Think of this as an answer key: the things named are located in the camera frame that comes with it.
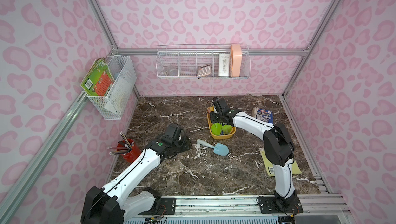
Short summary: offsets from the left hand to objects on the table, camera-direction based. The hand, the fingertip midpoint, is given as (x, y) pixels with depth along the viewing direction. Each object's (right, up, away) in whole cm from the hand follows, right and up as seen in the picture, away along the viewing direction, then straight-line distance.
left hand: (189, 142), depth 81 cm
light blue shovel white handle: (+17, -7, +12) cm, 22 cm away
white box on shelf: (+19, +44, +12) cm, 49 cm away
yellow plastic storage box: (+17, 0, +13) cm, 21 cm away
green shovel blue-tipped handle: (+15, +5, +17) cm, 23 cm away
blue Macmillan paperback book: (+49, +13, +25) cm, 56 cm away
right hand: (+12, +14, +16) cm, 24 cm away
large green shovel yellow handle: (+21, +5, +14) cm, 26 cm away
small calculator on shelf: (+8, +41, +14) cm, 45 cm away
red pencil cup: (-35, -4, +4) cm, 35 cm away
